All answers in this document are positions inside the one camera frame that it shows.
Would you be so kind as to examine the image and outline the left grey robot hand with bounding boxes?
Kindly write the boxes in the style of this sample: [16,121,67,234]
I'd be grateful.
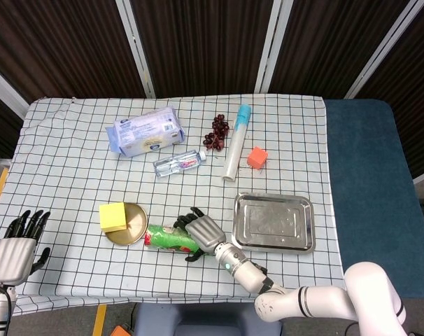
[0,209,52,286]

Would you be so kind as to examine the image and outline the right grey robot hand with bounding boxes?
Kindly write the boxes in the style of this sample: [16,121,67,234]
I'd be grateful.
[172,206,227,263]

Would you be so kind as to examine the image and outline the green Pringles chip can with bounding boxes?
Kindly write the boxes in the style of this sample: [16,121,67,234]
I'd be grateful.
[143,223,213,255]

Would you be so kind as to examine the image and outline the yellow foam cube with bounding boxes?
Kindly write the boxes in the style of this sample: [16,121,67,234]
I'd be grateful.
[99,202,128,234]

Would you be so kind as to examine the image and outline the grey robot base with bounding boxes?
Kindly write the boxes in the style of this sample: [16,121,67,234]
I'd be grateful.
[133,301,283,336]

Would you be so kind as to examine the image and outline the round metal plate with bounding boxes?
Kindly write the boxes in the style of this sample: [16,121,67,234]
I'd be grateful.
[104,202,149,246]

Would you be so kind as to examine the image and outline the rectangular steel tray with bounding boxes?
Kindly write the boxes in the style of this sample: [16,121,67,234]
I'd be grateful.
[232,191,317,253]

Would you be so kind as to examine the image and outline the clear plastic water bottle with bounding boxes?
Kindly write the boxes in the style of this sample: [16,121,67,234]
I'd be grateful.
[153,149,208,179]

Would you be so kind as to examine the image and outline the cling film roll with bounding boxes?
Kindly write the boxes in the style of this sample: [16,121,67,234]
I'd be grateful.
[222,104,252,183]

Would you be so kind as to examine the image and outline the orange foam cube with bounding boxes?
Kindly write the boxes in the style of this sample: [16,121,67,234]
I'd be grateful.
[246,146,269,171]

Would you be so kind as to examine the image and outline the dark purple grape bunch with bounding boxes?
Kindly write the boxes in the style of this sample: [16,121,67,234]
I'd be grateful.
[202,114,231,151]

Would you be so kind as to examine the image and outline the white black-grid tablecloth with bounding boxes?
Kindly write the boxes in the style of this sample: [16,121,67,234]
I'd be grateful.
[8,96,348,309]

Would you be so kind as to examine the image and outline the pale blue tissue pack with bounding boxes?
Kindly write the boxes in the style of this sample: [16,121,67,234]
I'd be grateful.
[105,106,185,159]

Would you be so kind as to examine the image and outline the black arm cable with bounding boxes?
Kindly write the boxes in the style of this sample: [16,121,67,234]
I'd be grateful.
[0,283,13,318]

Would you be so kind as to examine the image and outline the white screen frame post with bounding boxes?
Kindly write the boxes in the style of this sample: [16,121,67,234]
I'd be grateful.
[344,0,423,99]
[0,61,30,111]
[255,0,286,94]
[114,0,157,99]

